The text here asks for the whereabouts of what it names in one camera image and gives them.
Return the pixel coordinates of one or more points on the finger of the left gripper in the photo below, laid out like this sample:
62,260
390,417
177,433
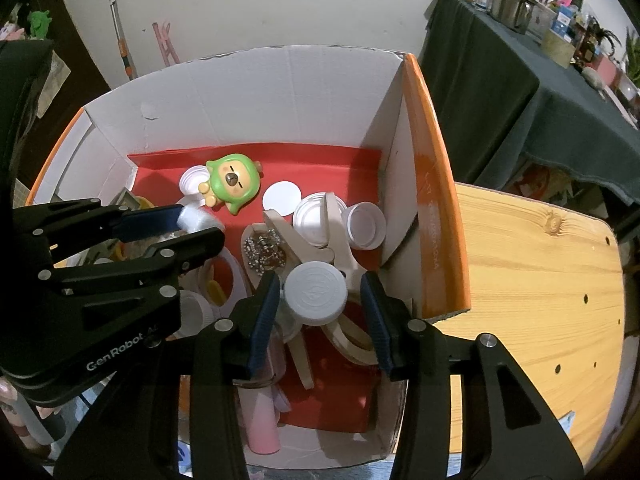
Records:
91,223
162,261

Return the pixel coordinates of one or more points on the orange cardboard box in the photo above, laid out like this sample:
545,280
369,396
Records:
343,142

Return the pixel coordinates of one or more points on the dark green clothed table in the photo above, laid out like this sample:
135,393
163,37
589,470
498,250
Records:
499,98

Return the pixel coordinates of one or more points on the potted snake plant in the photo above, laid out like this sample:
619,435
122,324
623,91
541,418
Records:
633,57

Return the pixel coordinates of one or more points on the white bottle cap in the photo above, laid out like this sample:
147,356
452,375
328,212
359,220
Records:
194,219

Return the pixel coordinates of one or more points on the large white printed lid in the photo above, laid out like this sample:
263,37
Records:
282,197

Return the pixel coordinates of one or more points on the large white jar lid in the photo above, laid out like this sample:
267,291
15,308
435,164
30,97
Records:
316,293

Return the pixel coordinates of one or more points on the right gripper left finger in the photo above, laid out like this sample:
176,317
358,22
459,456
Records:
131,431

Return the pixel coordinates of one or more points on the orange handled broom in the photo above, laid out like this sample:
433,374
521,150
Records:
122,45

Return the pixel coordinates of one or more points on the green bear figurine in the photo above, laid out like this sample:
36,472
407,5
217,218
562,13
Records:
233,181

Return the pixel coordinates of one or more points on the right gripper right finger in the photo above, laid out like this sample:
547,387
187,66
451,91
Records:
508,429

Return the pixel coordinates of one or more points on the steel pot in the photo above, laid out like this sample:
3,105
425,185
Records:
514,14

